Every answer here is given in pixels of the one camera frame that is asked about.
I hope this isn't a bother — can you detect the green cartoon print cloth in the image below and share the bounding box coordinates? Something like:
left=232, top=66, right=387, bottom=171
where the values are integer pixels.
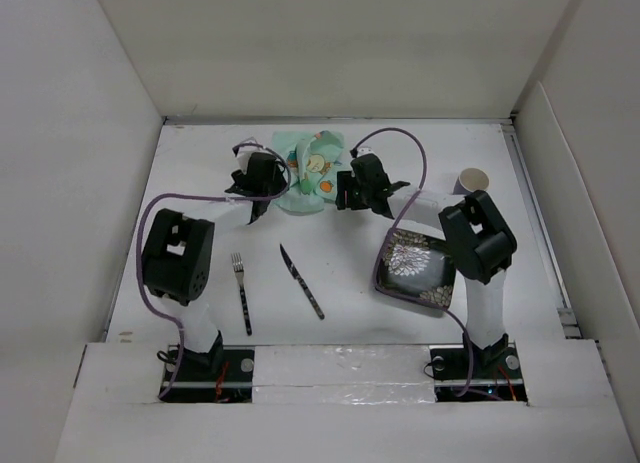
left=271, top=130, right=344, bottom=215

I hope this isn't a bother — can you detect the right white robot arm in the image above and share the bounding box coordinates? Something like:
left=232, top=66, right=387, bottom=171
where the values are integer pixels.
left=336, top=150, right=517, bottom=377

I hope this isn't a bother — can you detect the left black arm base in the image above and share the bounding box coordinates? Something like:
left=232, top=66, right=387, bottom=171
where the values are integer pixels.
left=159, top=346, right=255, bottom=404

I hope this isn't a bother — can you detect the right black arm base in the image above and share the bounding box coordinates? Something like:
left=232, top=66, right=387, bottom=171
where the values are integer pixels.
left=423, top=344, right=528, bottom=403

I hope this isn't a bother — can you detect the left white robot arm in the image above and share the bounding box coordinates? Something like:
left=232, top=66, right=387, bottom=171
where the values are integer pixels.
left=135, top=143, right=292, bottom=380

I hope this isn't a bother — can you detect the black floral square plate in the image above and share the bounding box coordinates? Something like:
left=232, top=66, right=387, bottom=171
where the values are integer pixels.
left=373, top=228, right=456, bottom=312

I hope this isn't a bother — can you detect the purple ceramic mug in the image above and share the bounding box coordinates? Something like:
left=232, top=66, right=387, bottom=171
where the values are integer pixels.
left=452, top=167, right=490, bottom=195

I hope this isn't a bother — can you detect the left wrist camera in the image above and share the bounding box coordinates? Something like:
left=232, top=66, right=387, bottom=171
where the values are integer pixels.
left=232, top=137, right=264, bottom=173

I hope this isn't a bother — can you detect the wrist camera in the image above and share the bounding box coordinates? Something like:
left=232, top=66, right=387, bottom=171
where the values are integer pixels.
left=232, top=137, right=264, bottom=173
left=349, top=143, right=374, bottom=159

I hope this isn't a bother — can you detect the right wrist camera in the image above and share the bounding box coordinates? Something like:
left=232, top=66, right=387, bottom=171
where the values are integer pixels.
left=349, top=143, right=374, bottom=159

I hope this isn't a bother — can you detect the steak knife patterned handle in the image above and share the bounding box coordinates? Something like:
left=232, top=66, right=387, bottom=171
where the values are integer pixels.
left=279, top=244, right=325, bottom=320

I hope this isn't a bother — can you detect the metal fork patterned handle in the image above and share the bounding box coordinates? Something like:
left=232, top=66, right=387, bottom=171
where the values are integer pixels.
left=231, top=253, right=253, bottom=336

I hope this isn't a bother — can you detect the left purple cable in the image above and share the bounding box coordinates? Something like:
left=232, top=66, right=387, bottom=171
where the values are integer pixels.
left=135, top=140, right=291, bottom=399

